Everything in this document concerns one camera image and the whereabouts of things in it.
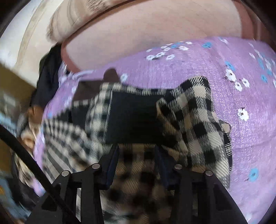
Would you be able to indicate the tan striped fuzzy garment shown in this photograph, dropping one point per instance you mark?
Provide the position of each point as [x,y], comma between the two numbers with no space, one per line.
[27,132]

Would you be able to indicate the black cream plaid jacket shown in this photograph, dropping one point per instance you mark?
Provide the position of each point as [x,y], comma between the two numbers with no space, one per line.
[103,113]

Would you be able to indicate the dark navy garment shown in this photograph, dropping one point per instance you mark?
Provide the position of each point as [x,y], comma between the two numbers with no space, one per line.
[47,83]

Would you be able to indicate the purple floral bed sheet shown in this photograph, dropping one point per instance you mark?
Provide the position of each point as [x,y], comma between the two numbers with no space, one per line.
[242,78]

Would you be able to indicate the beige striped pillow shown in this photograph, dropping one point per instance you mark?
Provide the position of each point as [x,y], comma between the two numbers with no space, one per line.
[71,15]

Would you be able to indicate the brown fuzzy garment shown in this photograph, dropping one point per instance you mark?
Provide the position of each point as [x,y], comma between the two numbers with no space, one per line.
[35,115]

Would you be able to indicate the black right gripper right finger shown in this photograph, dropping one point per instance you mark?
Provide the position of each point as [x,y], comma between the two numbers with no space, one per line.
[175,176]

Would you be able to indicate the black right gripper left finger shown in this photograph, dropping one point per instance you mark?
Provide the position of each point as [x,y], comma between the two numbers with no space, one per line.
[99,175]

